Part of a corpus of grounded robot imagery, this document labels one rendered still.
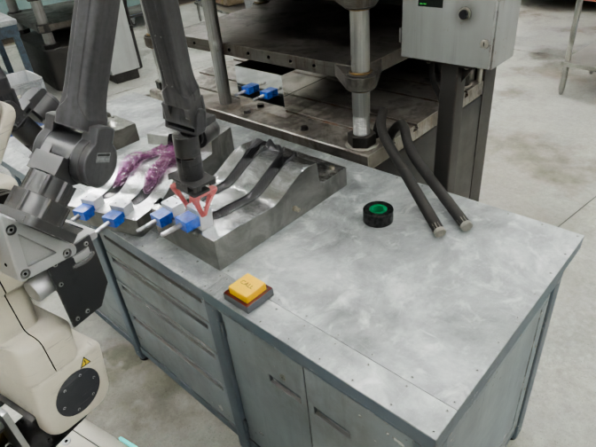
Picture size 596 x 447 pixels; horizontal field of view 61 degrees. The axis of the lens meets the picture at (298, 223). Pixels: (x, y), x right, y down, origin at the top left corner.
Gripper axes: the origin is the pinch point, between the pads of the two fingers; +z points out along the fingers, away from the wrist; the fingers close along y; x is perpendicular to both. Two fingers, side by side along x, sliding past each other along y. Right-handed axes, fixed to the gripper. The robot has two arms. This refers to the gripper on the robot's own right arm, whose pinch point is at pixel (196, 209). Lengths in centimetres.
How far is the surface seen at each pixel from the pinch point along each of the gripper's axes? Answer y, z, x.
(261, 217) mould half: -8.0, 5.5, -13.3
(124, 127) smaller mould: 78, 8, -27
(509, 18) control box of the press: -31, -32, -92
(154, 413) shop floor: 32, 96, 10
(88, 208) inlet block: 35.8, 8.9, 10.8
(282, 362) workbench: -28.1, 31.1, 1.5
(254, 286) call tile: -22.2, 9.4, 3.2
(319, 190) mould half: -8.2, 7.4, -36.0
